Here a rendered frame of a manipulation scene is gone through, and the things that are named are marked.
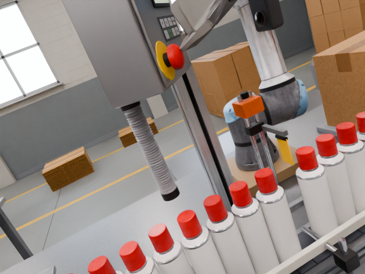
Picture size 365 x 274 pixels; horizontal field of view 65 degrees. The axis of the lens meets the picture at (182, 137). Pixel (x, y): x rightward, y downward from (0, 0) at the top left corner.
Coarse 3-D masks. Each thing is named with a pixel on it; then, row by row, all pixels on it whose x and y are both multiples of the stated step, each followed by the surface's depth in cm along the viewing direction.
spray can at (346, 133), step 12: (348, 132) 54; (336, 144) 59; (348, 144) 55; (360, 144) 55; (348, 156) 55; (360, 156) 55; (348, 168) 57; (360, 168) 56; (360, 180) 57; (360, 192) 58; (360, 204) 59
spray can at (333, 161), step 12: (324, 144) 53; (324, 156) 54; (336, 156) 54; (336, 168) 54; (336, 180) 55; (348, 180) 55; (336, 192) 56; (348, 192) 56; (336, 204) 57; (348, 204) 56; (336, 216) 58; (348, 216) 57
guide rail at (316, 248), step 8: (360, 216) 56; (344, 224) 56; (352, 224) 55; (360, 224) 56; (336, 232) 55; (344, 232) 55; (352, 232) 56; (320, 240) 55; (328, 240) 54; (336, 240) 55; (304, 248) 54; (312, 248) 54; (320, 248) 54; (296, 256) 53; (304, 256) 53; (312, 256) 54; (280, 264) 53; (288, 264) 52; (296, 264) 53; (272, 272) 52; (280, 272) 52; (288, 272) 53
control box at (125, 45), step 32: (64, 0) 40; (96, 0) 39; (128, 0) 38; (96, 32) 40; (128, 32) 39; (160, 32) 44; (96, 64) 43; (128, 64) 41; (160, 64) 41; (128, 96) 43
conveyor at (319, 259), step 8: (360, 232) 57; (304, 240) 60; (312, 240) 60; (352, 240) 56; (320, 256) 56; (328, 256) 55; (304, 264) 55; (312, 264) 55; (296, 272) 54; (304, 272) 54
